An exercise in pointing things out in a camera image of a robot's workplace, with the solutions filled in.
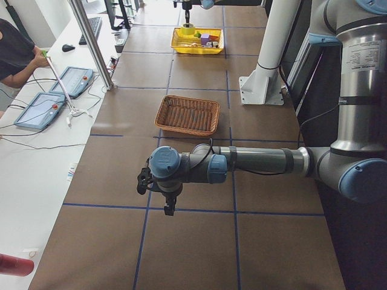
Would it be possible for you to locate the toy panda figure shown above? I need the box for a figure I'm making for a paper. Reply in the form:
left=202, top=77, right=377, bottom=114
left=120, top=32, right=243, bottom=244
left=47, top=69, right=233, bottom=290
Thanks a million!
left=205, top=42, right=216, bottom=48

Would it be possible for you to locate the black keyboard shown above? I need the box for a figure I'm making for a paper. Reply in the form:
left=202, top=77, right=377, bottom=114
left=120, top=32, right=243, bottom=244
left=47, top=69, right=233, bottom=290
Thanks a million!
left=79, top=16, right=103, bottom=46

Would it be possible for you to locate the blue teach pendant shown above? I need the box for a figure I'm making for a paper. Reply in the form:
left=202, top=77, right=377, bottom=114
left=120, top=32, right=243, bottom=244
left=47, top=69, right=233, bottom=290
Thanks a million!
left=60, top=66, right=94, bottom=99
left=14, top=92, right=65, bottom=129

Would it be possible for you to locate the person in black shirt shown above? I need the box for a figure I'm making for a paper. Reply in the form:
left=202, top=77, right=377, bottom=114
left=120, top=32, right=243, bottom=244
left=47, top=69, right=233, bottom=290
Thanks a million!
left=0, top=18, right=51, bottom=118

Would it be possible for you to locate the blue teach pendant far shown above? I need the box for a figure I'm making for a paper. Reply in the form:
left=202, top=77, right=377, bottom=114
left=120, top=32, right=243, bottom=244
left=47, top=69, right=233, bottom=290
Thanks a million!
left=60, top=66, right=94, bottom=99

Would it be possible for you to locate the red cylinder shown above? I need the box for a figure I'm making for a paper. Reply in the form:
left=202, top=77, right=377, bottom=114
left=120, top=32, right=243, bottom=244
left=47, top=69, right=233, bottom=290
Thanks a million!
left=0, top=254, right=34, bottom=277

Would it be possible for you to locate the aluminium frame post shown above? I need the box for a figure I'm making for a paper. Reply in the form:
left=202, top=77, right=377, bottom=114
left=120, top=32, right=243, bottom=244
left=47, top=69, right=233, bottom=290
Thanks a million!
left=68, top=0, right=114, bottom=91

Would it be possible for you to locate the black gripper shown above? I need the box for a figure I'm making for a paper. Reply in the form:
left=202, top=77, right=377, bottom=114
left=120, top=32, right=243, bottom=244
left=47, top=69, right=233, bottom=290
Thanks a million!
left=181, top=0, right=192, bottom=24
left=163, top=192, right=178, bottom=216

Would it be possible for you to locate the white grabber stick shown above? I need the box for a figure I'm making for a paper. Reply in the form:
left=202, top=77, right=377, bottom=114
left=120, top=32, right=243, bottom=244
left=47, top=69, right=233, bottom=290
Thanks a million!
left=41, top=50, right=93, bottom=127

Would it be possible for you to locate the toy carrot with leaves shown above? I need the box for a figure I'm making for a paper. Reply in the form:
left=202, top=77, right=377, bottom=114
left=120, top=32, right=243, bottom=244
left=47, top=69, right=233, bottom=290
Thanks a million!
left=194, top=31, right=219, bottom=42

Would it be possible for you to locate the purple foam block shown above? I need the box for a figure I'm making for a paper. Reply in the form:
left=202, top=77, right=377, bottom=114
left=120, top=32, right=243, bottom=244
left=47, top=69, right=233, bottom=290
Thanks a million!
left=200, top=33, right=210, bottom=46

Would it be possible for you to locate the black computer mouse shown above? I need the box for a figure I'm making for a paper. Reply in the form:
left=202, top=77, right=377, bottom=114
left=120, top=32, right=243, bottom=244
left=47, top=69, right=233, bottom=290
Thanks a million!
left=62, top=44, right=75, bottom=52

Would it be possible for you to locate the blue teach pendant near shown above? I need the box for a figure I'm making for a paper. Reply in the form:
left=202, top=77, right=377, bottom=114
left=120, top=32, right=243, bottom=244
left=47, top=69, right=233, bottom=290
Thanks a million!
left=14, top=92, right=65, bottom=129

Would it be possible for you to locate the toy croissant bread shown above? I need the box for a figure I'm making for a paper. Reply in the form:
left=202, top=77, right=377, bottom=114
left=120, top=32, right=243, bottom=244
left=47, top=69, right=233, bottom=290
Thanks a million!
left=188, top=43, right=201, bottom=48

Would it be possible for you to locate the yellow plastic basket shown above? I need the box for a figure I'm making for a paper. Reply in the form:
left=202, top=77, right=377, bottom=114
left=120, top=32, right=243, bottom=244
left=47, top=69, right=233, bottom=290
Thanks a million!
left=171, top=27, right=224, bottom=55

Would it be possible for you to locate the yellow tape roll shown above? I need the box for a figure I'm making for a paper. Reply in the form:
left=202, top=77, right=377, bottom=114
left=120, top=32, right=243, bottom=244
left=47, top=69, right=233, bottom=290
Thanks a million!
left=181, top=24, right=195, bottom=35

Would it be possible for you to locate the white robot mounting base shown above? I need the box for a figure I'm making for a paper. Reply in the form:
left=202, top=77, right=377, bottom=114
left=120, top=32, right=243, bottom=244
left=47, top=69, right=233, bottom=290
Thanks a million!
left=239, top=0, right=301, bottom=106

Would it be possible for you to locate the brown wicker basket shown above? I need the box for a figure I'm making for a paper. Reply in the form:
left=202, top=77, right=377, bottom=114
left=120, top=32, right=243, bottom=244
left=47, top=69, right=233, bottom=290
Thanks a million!
left=155, top=95, right=220, bottom=136

